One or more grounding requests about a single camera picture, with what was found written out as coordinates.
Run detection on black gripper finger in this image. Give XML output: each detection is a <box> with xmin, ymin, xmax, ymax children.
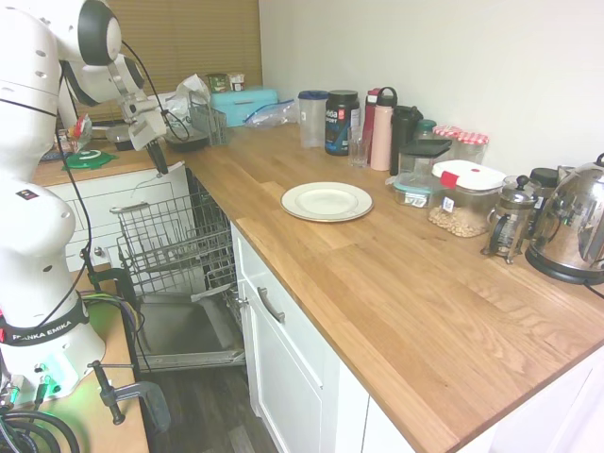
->
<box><xmin>144</xmin><ymin>141</ymin><xmax>162</xmax><ymax>172</ymax></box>
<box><xmin>152</xmin><ymin>139</ymin><xmax>170</xmax><ymax>177</ymax></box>

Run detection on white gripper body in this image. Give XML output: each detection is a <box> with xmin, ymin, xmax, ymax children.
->
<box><xmin>126</xmin><ymin>105</ymin><xmax>168</xmax><ymax>153</ymax></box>

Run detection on lower dishwasher rack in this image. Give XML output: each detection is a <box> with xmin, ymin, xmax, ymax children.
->
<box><xmin>202</xmin><ymin>263</ymin><xmax>245</xmax><ymax>327</ymax></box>

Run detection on steel dishwasher door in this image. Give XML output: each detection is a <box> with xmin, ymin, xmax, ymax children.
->
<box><xmin>133</xmin><ymin>291</ymin><xmax>247</xmax><ymax>375</ymax></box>

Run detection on black food container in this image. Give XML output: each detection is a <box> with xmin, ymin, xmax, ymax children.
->
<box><xmin>163</xmin><ymin>130</ymin><xmax>211</xmax><ymax>154</ymax></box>
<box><xmin>105</xmin><ymin>124</ymin><xmax>136</xmax><ymax>153</ymax></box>

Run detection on white plastic bag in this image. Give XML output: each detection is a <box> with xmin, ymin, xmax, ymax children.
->
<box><xmin>149</xmin><ymin>73</ymin><xmax>212</xmax><ymax>141</ymax></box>

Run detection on grey cutlery basket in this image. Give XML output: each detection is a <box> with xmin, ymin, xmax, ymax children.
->
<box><xmin>188</xmin><ymin>91</ymin><xmax>231</xmax><ymax>147</ymax></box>

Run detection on red green snack bag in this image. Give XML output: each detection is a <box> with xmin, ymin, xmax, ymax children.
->
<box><xmin>68</xmin><ymin>113</ymin><xmax>93</xmax><ymax>153</ymax></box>

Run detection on green plastic lid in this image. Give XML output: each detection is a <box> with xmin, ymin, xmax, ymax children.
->
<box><xmin>60</xmin><ymin>147</ymin><xmax>119</xmax><ymax>173</ymax></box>

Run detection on white drawer cabinet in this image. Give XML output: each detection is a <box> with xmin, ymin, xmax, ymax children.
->
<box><xmin>43</xmin><ymin>160</ymin><xmax>191</xmax><ymax>274</ymax></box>

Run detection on pack of yogurt cups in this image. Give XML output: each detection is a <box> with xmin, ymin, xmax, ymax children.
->
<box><xmin>40</xmin><ymin>128</ymin><xmax>76</xmax><ymax>162</ymax></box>

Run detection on teal bread box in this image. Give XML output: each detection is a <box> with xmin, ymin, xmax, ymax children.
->
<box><xmin>209</xmin><ymin>87</ymin><xmax>280</xmax><ymax>128</ymax></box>

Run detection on brown window blinds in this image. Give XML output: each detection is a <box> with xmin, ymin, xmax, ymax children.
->
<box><xmin>56</xmin><ymin>0</ymin><xmax>263</xmax><ymax>127</ymax></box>

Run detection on clear zip bag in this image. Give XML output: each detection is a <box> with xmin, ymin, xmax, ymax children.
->
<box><xmin>243</xmin><ymin>97</ymin><xmax>300</xmax><ymax>130</ymax></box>

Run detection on tall black bar clamp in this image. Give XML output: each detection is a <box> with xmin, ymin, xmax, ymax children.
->
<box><xmin>78</xmin><ymin>238</ymin><xmax>143</xmax><ymax>379</ymax></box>

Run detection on clear pitcher blue lid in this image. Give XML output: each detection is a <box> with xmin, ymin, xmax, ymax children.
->
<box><xmin>296</xmin><ymin>89</ymin><xmax>329</xmax><ymax>150</ymax></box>

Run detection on white gold-rimmed plate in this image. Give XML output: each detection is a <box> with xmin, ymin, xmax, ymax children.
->
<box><xmin>279</xmin><ymin>181</ymin><xmax>375</xmax><ymax>225</ymax></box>

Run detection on black protein powder tub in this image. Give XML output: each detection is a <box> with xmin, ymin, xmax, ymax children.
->
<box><xmin>324</xmin><ymin>89</ymin><xmax>362</xmax><ymax>158</ymax></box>

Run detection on clear drinking glass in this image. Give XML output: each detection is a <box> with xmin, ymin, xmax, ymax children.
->
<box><xmin>347</xmin><ymin>125</ymin><xmax>371</xmax><ymax>170</ymax></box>

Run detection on red water bottle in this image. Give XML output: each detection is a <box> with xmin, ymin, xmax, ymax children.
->
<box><xmin>362</xmin><ymin>87</ymin><xmax>381</xmax><ymax>148</ymax></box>

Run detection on pink bottle black cap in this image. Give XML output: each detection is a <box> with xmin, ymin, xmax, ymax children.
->
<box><xmin>369</xmin><ymin>86</ymin><xmax>399</xmax><ymax>173</ymax></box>

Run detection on black travel tumbler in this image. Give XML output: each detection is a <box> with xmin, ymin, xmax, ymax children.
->
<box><xmin>389</xmin><ymin>105</ymin><xmax>424</xmax><ymax>177</ymax></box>

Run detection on grey bar clamp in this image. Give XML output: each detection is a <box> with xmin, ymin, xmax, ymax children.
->
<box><xmin>86</xmin><ymin>360</ymin><xmax>173</xmax><ymax>436</ymax></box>

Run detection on glass container teal rim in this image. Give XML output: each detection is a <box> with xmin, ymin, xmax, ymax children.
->
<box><xmin>392</xmin><ymin>172</ymin><xmax>433</xmax><ymax>210</ymax></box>

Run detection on white base cabinet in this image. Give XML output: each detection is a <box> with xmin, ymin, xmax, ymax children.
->
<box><xmin>229</xmin><ymin>220</ymin><xmax>604</xmax><ymax>453</ymax></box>

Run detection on clear container black lid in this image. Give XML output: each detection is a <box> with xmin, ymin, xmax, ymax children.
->
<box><xmin>397</xmin><ymin>138</ymin><xmax>454</xmax><ymax>176</ymax></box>

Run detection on jar teal lid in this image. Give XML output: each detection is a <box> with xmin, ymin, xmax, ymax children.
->
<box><xmin>414</xmin><ymin>118</ymin><xmax>438</xmax><ymax>142</ymax></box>

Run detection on jar red gingham lid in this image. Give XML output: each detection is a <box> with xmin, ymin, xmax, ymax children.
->
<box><xmin>432</xmin><ymin>124</ymin><xmax>464</xmax><ymax>162</ymax></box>
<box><xmin>453</xmin><ymin>131</ymin><xmax>491</xmax><ymax>167</ymax></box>

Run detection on glass French press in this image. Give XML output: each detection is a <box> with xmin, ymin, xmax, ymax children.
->
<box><xmin>480</xmin><ymin>175</ymin><xmax>540</xmax><ymax>265</ymax></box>

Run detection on glass jar black lid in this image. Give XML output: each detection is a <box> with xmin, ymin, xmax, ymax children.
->
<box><xmin>528</xmin><ymin>166</ymin><xmax>562</xmax><ymax>224</ymax></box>

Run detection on stainless steel electric kettle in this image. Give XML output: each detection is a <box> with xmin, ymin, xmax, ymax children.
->
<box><xmin>524</xmin><ymin>152</ymin><xmax>604</xmax><ymax>286</ymax></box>

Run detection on grey wire dishwasher rack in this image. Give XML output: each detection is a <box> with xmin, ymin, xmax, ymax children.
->
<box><xmin>109</xmin><ymin>187</ymin><xmax>237</xmax><ymax>297</ymax></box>

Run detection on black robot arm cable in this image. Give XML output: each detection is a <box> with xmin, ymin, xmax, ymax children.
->
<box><xmin>27</xmin><ymin>39</ymin><xmax>195</xmax><ymax>331</ymax></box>

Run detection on coloured wire bundle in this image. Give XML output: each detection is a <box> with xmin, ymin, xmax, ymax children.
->
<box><xmin>76</xmin><ymin>290</ymin><xmax>145</xmax><ymax>375</ymax></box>

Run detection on silver cabinet drawer handle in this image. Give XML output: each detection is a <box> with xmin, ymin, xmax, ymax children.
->
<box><xmin>256</xmin><ymin>286</ymin><xmax>287</xmax><ymax>325</ymax></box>

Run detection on black power cable bundle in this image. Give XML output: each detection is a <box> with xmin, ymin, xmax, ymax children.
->
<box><xmin>0</xmin><ymin>409</ymin><xmax>82</xmax><ymax>453</ymax></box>

